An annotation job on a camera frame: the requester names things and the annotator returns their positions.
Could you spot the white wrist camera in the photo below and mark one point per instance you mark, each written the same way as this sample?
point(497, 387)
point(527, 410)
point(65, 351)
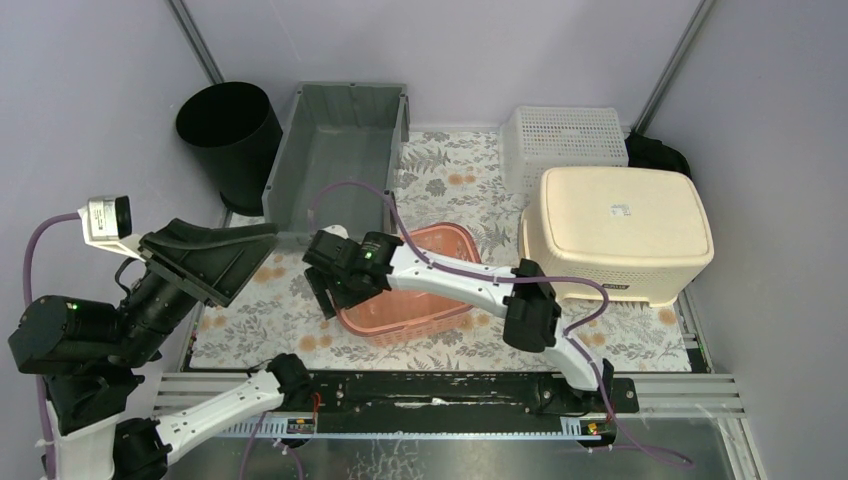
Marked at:
point(337, 230)
point(107, 225)

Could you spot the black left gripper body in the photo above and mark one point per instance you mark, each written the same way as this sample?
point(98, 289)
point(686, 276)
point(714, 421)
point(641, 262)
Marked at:
point(183, 271)

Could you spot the cream plastic laundry basket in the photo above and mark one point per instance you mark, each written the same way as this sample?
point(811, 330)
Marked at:
point(642, 234)

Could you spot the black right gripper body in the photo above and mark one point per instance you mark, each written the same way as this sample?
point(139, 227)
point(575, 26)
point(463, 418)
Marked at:
point(341, 292)

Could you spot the pink perforated plastic basket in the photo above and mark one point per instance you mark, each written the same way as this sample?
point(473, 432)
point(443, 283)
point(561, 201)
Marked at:
point(402, 316)

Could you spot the black cylindrical bin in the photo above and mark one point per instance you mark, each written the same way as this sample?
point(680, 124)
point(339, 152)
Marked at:
point(233, 131)

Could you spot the grey plastic storage bin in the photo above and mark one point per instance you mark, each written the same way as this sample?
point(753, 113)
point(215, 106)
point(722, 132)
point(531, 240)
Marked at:
point(341, 146)

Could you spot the black crumpled cloth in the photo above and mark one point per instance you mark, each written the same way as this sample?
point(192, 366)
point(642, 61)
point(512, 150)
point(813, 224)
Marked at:
point(648, 153)

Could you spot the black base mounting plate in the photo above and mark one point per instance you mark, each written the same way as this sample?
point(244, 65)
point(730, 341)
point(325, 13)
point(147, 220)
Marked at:
point(451, 402)

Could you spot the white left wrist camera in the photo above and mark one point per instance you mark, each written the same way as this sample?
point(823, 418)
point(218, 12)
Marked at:
point(107, 225)

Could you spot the aluminium frame rail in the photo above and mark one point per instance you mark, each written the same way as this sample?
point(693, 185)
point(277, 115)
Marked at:
point(660, 396)

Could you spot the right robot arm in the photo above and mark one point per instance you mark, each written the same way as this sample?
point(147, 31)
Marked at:
point(522, 296)

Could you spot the white perforated plastic basket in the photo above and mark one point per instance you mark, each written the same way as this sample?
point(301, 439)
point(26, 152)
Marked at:
point(535, 139)

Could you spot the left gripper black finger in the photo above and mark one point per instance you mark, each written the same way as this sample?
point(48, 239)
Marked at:
point(218, 277)
point(181, 237)

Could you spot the floral patterned table mat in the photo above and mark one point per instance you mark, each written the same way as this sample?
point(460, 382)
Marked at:
point(442, 176)

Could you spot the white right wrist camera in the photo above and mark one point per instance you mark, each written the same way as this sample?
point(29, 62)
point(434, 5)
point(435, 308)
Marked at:
point(337, 230)

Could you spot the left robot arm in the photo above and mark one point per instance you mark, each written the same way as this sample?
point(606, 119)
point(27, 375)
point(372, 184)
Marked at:
point(88, 353)

